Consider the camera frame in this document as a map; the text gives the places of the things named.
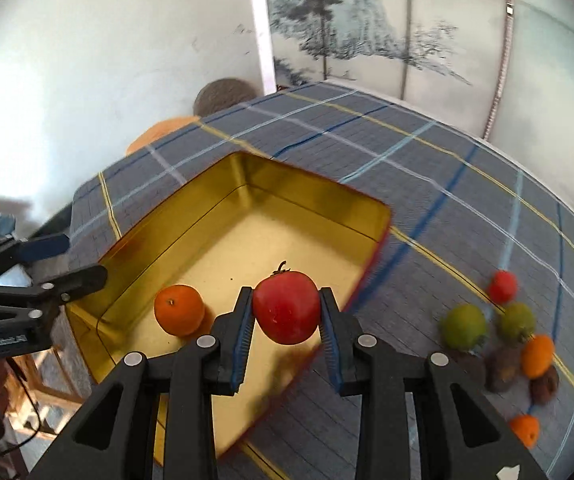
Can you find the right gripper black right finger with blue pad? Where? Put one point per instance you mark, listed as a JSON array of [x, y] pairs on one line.
[[460, 434]]

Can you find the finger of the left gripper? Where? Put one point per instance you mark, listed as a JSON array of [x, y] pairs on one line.
[[14, 251], [19, 302]]

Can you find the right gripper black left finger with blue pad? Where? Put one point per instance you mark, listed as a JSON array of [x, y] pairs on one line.
[[112, 436]]

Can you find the textured orange mandarin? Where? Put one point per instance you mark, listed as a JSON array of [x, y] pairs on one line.
[[526, 428]]

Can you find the dark reddish brown passion fruit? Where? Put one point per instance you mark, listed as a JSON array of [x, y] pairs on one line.
[[543, 389]]

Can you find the red tomato with stem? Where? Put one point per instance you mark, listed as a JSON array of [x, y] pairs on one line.
[[286, 306]]

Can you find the wooden stool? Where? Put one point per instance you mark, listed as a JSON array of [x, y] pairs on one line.
[[43, 397]]

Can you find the large green tomato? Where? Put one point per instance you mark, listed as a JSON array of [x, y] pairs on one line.
[[463, 328]]

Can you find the smooth orange fruit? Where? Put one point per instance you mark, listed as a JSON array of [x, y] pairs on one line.
[[537, 356]]

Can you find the orange mandarin in tin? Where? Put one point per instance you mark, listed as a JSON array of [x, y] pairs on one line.
[[179, 310]]

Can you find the small red tomato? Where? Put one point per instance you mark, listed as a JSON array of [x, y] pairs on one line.
[[503, 287]]

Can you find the orange round stool seat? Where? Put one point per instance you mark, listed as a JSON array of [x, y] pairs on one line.
[[160, 130]]

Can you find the round brown woven cushion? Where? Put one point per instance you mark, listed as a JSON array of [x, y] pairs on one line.
[[221, 94]]

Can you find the painted landscape folding screen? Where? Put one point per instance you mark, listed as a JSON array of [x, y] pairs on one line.
[[501, 70]]

